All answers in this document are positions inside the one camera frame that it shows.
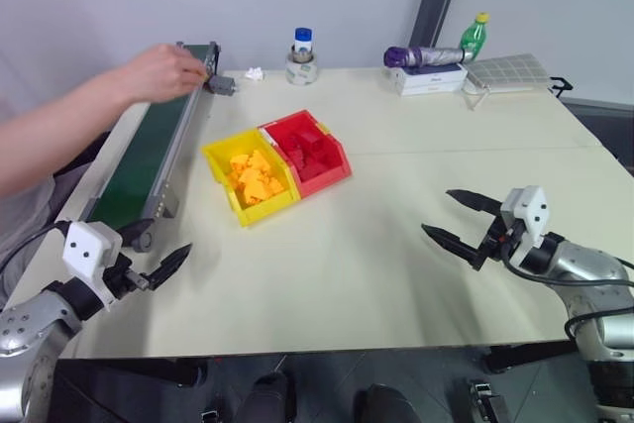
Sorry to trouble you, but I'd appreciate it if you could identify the red plastic bin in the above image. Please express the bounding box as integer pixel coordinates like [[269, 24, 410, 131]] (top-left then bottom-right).
[[258, 108, 354, 199]]

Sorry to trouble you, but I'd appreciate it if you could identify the folded purple umbrella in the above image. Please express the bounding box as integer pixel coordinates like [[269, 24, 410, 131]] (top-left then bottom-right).
[[382, 45, 470, 69]]

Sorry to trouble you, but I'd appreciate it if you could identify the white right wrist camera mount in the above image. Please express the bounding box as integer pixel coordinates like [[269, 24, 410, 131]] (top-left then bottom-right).
[[499, 185, 551, 268]]

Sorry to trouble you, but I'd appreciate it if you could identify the black handle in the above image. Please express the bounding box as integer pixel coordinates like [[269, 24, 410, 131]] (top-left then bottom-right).
[[548, 76, 575, 96]]

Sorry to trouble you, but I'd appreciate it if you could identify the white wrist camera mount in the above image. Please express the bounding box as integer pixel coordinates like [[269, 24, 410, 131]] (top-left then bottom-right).
[[61, 220, 123, 313], [499, 185, 551, 268]]

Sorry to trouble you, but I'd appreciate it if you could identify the pile of red blocks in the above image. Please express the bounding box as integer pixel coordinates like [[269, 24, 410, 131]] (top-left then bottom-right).
[[280, 128, 346, 181]]

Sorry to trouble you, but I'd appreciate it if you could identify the yellow plastic bin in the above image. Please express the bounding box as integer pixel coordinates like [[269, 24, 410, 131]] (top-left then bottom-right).
[[200, 127, 302, 229]]

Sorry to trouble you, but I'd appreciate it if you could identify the small grey metal block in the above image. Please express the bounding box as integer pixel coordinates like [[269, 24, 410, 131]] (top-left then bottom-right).
[[204, 73, 240, 97]]

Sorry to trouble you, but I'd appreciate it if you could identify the white tape roll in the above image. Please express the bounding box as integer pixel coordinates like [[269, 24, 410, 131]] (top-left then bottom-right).
[[284, 45, 319, 87]]

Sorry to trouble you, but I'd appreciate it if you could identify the green plastic bottle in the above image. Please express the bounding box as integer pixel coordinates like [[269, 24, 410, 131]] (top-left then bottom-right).
[[460, 12, 491, 64]]

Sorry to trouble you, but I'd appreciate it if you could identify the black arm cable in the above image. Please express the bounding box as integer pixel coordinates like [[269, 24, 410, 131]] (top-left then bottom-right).
[[0, 222, 68, 278], [498, 243, 634, 343]]

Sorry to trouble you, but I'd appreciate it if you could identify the white bottle blue cap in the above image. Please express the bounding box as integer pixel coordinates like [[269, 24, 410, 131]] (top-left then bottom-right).
[[293, 27, 314, 55]]

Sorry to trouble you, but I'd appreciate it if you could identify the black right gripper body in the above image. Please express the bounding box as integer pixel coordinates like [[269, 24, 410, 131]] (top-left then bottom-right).
[[470, 216, 527, 272]]

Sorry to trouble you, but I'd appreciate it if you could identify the person's bare hand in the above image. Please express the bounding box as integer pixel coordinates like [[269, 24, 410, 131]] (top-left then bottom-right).
[[117, 43, 210, 106]]

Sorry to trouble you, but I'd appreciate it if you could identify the white cord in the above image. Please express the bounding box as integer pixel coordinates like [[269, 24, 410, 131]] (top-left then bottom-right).
[[462, 86, 492, 113]]

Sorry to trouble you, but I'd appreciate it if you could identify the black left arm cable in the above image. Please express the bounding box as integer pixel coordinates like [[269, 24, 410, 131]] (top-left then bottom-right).
[[0, 222, 68, 278]]

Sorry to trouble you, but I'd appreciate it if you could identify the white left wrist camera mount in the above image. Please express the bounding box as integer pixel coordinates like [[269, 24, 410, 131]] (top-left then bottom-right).
[[61, 220, 123, 313]]

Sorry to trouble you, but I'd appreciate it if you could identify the pile of yellow blocks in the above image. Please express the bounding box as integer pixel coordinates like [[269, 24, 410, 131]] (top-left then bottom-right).
[[228, 149, 287, 206]]

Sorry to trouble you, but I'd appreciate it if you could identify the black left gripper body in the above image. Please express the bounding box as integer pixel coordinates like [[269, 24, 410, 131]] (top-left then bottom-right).
[[101, 252, 156, 302]]

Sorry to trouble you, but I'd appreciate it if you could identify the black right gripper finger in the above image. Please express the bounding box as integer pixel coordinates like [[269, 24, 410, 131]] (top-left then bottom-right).
[[420, 223, 484, 271], [445, 188, 503, 219]]

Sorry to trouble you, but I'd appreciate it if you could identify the white flat cardboard box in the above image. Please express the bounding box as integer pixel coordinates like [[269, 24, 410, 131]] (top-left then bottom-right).
[[380, 62, 470, 98]]

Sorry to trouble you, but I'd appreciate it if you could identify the green conveyor belt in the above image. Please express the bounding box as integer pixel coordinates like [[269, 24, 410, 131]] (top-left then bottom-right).
[[80, 40, 223, 252]]

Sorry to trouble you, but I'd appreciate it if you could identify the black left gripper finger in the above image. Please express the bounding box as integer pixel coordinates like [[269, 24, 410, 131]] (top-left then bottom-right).
[[116, 218, 157, 247], [147, 243, 194, 291]]

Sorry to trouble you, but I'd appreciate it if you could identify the person's grey clothed body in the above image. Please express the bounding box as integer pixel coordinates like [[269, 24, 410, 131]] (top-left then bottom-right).
[[0, 130, 113, 308]]

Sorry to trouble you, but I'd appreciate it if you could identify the dark side furniture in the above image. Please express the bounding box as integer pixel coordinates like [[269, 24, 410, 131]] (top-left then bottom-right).
[[558, 97, 634, 172]]

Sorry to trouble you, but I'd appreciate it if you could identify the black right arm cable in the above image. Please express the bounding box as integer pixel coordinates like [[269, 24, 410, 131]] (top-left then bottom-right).
[[498, 243, 634, 343]]

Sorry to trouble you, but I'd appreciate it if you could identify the black table frame bracket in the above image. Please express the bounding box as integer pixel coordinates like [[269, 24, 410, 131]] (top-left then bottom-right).
[[480, 340, 580, 375]]

